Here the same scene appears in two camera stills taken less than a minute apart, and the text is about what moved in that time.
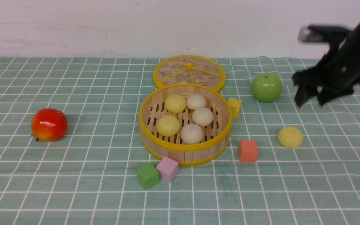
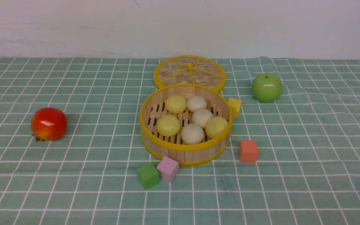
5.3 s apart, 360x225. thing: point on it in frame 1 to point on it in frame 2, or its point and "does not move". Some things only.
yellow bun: x=167 y=125 does not move
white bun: x=196 y=101 does not move
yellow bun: x=290 y=137 to x=215 y=126
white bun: x=191 y=133 does not move
